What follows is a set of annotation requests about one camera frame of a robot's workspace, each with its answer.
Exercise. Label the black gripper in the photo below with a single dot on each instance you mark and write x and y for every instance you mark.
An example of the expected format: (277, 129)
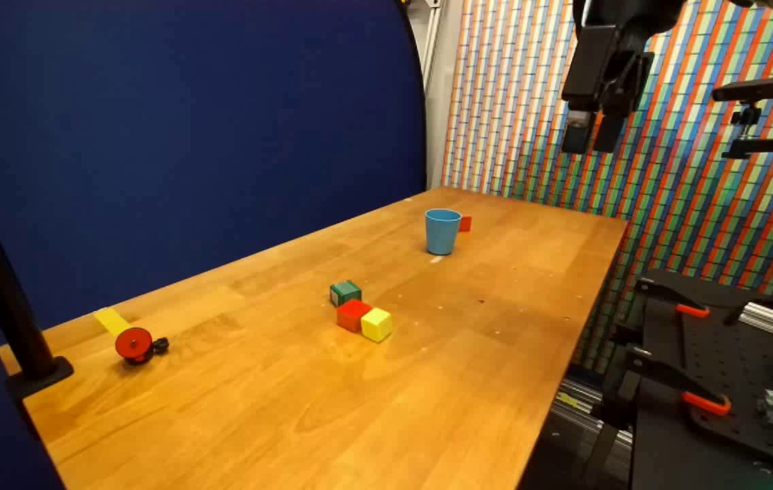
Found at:
(590, 70)

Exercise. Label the green wooden block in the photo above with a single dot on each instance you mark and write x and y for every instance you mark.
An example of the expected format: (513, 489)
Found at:
(345, 293)

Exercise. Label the Franka robot arm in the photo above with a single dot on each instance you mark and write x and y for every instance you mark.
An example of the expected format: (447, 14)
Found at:
(626, 10)

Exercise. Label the small red block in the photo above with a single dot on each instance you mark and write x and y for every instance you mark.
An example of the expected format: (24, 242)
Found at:
(467, 225)

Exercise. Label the blue plastic cup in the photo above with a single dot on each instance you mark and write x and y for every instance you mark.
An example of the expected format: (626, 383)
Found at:
(442, 233)

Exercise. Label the yellow wooden block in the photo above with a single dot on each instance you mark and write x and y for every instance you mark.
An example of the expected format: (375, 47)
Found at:
(375, 325)

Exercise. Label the red wooden block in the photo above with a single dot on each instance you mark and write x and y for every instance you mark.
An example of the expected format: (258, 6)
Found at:
(352, 315)

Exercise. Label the small black knob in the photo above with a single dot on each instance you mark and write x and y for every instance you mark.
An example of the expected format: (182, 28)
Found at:
(162, 345)

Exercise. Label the red round disc toy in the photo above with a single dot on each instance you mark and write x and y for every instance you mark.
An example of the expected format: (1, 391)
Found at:
(133, 345)

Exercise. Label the yellow flat strip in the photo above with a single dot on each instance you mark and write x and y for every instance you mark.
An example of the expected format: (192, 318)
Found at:
(113, 319)

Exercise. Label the black stand pole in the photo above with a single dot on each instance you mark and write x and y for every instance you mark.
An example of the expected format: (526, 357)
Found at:
(1, 281)

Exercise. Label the black camera on mount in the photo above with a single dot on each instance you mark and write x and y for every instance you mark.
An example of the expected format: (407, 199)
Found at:
(758, 89)

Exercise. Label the white backdrop frame pole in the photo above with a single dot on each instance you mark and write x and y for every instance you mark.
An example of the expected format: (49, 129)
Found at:
(427, 82)

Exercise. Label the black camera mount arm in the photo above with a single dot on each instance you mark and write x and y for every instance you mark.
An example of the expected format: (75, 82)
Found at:
(771, 146)

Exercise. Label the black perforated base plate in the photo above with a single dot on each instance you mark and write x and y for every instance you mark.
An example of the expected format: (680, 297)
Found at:
(740, 363)

